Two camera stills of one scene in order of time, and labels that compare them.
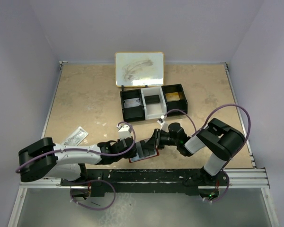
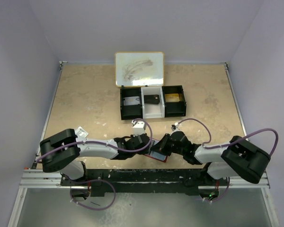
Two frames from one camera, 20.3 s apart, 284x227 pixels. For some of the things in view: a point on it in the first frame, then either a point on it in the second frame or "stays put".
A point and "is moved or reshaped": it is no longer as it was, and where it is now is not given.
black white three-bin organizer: x=150 y=103 stays put
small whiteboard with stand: x=142 y=69 stays put
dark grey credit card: x=144 y=149 is moved or reshaped
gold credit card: x=172 y=96 stays put
